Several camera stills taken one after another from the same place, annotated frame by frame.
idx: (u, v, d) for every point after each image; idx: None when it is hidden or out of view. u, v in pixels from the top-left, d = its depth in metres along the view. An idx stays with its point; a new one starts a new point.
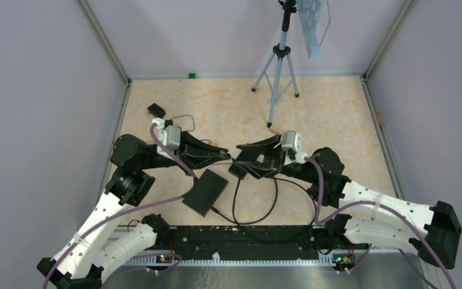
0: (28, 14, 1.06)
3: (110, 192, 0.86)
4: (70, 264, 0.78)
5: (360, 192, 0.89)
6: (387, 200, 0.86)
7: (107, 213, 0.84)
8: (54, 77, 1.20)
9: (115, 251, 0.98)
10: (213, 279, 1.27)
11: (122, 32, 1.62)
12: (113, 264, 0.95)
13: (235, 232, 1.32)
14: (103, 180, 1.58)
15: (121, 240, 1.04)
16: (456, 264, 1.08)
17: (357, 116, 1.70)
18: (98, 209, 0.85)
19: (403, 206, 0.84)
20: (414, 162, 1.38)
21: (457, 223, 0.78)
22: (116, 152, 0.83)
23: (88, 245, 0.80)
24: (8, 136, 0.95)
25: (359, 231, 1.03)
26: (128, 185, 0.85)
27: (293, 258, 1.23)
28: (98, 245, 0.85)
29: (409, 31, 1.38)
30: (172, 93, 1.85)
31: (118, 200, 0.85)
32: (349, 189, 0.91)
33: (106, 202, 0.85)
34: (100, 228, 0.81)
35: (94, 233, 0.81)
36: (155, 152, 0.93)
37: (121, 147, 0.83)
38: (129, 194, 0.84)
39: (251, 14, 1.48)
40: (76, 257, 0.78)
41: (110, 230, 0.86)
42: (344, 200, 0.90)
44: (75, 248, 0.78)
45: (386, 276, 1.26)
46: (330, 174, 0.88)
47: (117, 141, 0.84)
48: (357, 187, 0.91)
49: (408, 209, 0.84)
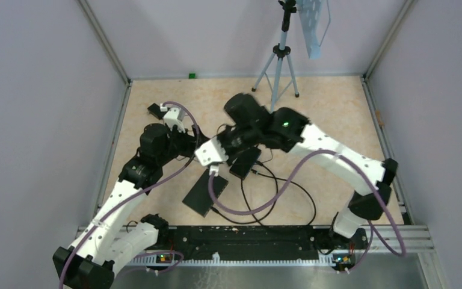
0: (28, 14, 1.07)
3: (124, 179, 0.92)
4: (90, 248, 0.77)
5: (320, 139, 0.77)
6: (346, 151, 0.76)
7: (123, 197, 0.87)
8: (54, 77, 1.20)
9: (122, 247, 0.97)
10: (213, 279, 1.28)
11: (123, 32, 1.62)
12: (122, 257, 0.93)
13: (235, 232, 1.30)
14: (103, 180, 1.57)
15: (126, 239, 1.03)
16: (459, 265, 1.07)
17: (357, 116, 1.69)
18: (113, 196, 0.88)
19: (359, 159, 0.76)
20: (414, 163, 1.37)
21: None
22: (145, 133, 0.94)
23: (107, 227, 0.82)
24: (8, 135, 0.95)
25: (341, 222, 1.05)
26: (140, 173, 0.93)
27: (293, 258, 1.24)
28: (113, 235, 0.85)
29: (409, 31, 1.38)
30: (172, 93, 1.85)
31: (133, 185, 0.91)
32: (310, 132, 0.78)
33: (121, 188, 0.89)
34: (118, 210, 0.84)
35: (112, 215, 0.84)
36: (171, 141, 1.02)
37: (150, 130, 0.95)
38: (141, 180, 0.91)
39: (251, 14, 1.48)
40: (95, 240, 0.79)
41: (124, 217, 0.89)
42: (304, 145, 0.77)
44: (94, 232, 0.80)
45: (386, 277, 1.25)
46: (239, 111, 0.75)
47: (147, 127, 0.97)
48: (318, 133, 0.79)
49: (363, 163, 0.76)
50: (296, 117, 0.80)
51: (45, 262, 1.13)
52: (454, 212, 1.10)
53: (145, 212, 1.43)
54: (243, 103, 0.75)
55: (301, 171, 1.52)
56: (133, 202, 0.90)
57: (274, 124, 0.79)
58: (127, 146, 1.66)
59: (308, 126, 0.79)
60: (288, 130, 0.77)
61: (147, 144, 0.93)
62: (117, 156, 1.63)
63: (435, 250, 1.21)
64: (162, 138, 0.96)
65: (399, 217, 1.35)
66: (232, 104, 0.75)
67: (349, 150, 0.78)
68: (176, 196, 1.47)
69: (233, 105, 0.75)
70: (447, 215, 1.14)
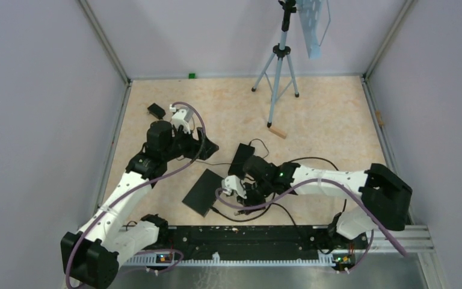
0: (28, 14, 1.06)
3: (131, 171, 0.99)
4: (98, 232, 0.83)
5: (307, 174, 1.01)
6: (328, 174, 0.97)
7: (130, 186, 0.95)
8: (53, 77, 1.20)
9: (126, 241, 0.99)
10: (213, 279, 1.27)
11: (123, 32, 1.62)
12: (126, 250, 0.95)
13: (235, 232, 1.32)
14: (103, 180, 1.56)
15: (129, 232, 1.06)
16: (460, 265, 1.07)
17: (357, 116, 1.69)
18: (121, 185, 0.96)
19: (341, 176, 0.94)
20: (414, 163, 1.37)
21: (397, 182, 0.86)
22: (151, 128, 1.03)
23: (115, 214, 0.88)
24: (8, 135, 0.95)
25: (344, 224, 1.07)
26: (146, 165, 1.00)
27: (292, 258, 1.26)
28: (118, 224, 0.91)
29: (409, 31, 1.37)
30: (172, 93, 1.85)
31: (141, 175, 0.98)
32: (299, 173, 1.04)
33: (129, 179, 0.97)
34: (126, 198, 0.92)
35: (121, 203, 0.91)
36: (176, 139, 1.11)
37: (156, 126, 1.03)
38: (148, 171, 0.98)
39: (251, 14, 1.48)
40: (104, 225, 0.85)
41: (130, 207, 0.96)
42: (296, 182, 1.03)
44: (103, 217, 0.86)
45: (387, 277, 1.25)
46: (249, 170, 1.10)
47: (154, 123, 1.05)
48: (306, 169, 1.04)
49: (346, 177, 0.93)
50: (290, 165, 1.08)
51: (45, 262, 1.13)
52: (454, 212, 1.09)
53: (145, 212, 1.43)
54: (249, 164, 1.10)
55: None
56: (139, 192, 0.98)
57: (277, 177, 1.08)
58: (127, 146, 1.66)
59: (298, 168, 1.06)
60: (284, 178, 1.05)
61: (153, 139, 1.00)
62: (117, 156, 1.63)
63: (435, 250, 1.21)
64: (167, 133, 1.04)
65: None
66: (245, 165, 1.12)
67: (331, 171, 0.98)
68: (176, 195, 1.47)
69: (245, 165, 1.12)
70: (446, 215, 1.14)
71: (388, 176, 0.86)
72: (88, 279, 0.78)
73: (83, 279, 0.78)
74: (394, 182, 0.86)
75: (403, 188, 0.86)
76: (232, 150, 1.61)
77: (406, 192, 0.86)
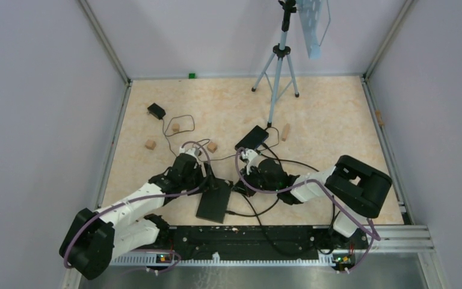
0: (27, 15, 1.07)
3: (152, 183, 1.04)
4: (112, 217, 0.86)
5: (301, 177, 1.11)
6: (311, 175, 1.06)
7: (150, 192, 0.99)
8: (53, 77, 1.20)
9: (124, 236, 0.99)
10: (213, 279, 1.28)
11: (123, 32, 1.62)
12: (121, 244, 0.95)
13: (235, 232, 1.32)
14: (103, 181, 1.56)
15: (130, 228, 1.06)
16: (459, 266, 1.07)
17: (357, 116, 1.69)
18: (141, 190, 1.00)
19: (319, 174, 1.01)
20: (414, 162, 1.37)
21: (366, 170, 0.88)
22: (181, 155, 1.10)
23: (131, 209, 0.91)
24: (6, 135, 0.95)
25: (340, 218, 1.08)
26: (166, 183, 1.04)
27: (292, 257, 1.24)
28: (127, 221, 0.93)
29: (409, 31, 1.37)
30: (172, 93, 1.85)
31: (160, 188, 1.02)
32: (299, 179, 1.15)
33: (149, 187, 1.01)
34: (145, 201, 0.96)
35: (139, 201, 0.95)
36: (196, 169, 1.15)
37: (184, 155, 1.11)
38: (167, 187, 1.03)
39: (252, 14, 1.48)
40: (119, 214, 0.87)
41: (145, 209, 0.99)
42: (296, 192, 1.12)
44: (120, 207, 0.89)
45: (385, 277, 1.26)
46: (267, 173, 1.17)
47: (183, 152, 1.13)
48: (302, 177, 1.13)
49: (321, 173, 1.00)
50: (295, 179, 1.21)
51: (45, 262, 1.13)
52: (454, 212, 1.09)
53: None
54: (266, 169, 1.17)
55: (301, 170, 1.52)
56: (154, 202, 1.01)
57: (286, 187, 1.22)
58: (127, 146, 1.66)
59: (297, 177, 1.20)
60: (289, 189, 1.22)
61: (180, 164, 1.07)
62: (117, 156, 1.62)
63: (435, 250, 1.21)
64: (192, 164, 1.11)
65: (399, 217, 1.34)
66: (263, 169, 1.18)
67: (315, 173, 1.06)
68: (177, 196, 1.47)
69: (264, 169, 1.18)
70: (446, 216, 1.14)
71: (355, 166, 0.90)
72: (79, 262, 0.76)
73: (73, 262, 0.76)
74: (363, 170, 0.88)
75: (373, 174, 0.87)
76: (233, 150, 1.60)
77: (381, 179, 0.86)
